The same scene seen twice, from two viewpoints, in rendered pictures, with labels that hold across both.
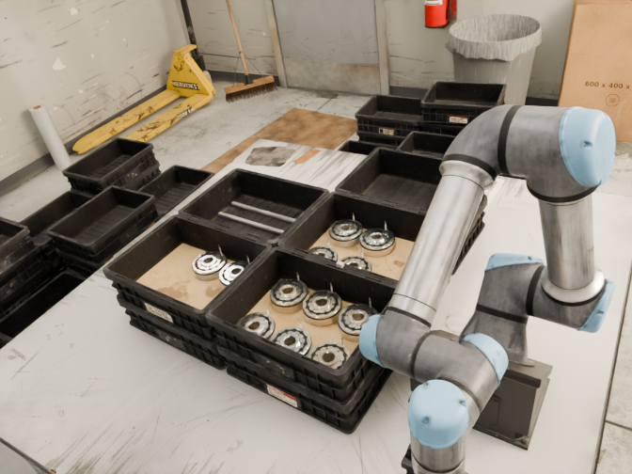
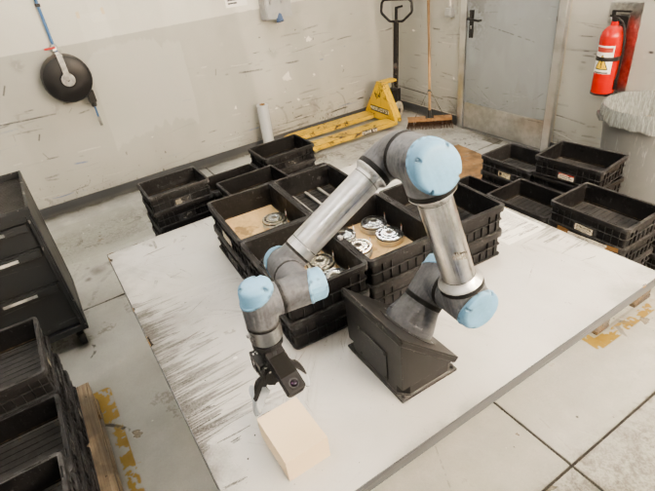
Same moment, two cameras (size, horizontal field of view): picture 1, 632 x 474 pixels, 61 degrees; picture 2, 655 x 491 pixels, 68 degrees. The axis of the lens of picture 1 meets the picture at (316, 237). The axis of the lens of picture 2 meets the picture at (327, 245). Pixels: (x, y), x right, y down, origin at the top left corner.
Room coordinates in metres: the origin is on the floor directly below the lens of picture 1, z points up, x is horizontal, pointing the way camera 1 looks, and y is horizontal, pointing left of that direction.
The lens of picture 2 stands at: (-0.27, -0.62, 1.82)
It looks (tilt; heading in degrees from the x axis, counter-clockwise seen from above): 32 degrees down; 25
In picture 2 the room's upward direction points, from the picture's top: 7 degrees counter-clockwise
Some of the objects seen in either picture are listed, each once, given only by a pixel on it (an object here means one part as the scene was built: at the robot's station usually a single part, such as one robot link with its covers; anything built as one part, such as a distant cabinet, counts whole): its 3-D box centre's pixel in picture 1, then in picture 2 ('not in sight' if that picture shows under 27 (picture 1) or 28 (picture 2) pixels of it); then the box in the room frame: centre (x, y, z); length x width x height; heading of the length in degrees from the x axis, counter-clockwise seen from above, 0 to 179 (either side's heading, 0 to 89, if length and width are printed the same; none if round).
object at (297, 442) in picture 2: not in sight; (292, 436); (0.39, -0.14, 0.74); 0.16 x 0.12 x 0.07; 54
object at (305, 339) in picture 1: (290, 342); not in sight; (0.88, 0.10, 0.86); 0.10 x 0.10 x 0.01
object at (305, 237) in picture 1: (366, 249); (374, 238); (1.17, -0.13, 0.87); 0.40 x 0.30 x 0.11; 51
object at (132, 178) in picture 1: (122, 192); (285, 174); (2.64, 1.02, 0.37); 0.40 x 0.30 x 0.45; 144
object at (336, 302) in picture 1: (322, 304); (320, 261); (1.00, 0.01, 0.86); 0.10 x 0.10 x 0.01
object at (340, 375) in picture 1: (304, 305); (300, 254); (0.94, 0.06, 0.92); 0.40 x 0.30 x 0.02; 51
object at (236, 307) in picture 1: (307, 320); (302, 267); (0.94, 0.06, 0.87); 0.40 x 0.30 x 0.11; 51
